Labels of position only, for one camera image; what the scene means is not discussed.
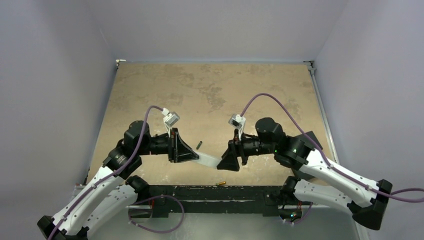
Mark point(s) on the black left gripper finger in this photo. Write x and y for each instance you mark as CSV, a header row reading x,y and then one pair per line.
x,y
187,156
180,145

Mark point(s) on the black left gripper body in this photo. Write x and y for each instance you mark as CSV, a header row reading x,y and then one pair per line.
x,y
172,146

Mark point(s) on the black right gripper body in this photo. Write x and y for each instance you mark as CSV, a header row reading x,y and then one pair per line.
x,y
238,148

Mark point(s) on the white air conditioner remote control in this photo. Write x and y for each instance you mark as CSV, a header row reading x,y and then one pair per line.
x,y
207,160

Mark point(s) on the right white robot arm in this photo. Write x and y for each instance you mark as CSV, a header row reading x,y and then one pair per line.
x,y
364,198

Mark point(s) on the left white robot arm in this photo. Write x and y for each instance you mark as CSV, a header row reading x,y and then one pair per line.
x,y
115,187

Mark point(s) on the green black battery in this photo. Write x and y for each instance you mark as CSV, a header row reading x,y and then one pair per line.
x,y
199,145

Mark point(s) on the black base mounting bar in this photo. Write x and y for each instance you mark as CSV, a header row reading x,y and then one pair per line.
x,y
207,199

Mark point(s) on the black foam pad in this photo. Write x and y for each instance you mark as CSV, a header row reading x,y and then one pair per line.
x,y
297,173

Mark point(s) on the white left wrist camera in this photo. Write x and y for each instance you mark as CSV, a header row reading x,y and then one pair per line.
x,y
169,119

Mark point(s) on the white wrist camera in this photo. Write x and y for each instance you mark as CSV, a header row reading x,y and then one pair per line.
x,y
238,122
169,119

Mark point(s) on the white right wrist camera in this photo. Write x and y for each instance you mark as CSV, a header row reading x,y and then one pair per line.
x,y
238,122

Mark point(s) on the aluminium frame rail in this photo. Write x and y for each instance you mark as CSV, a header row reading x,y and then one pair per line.
x,y
312,70

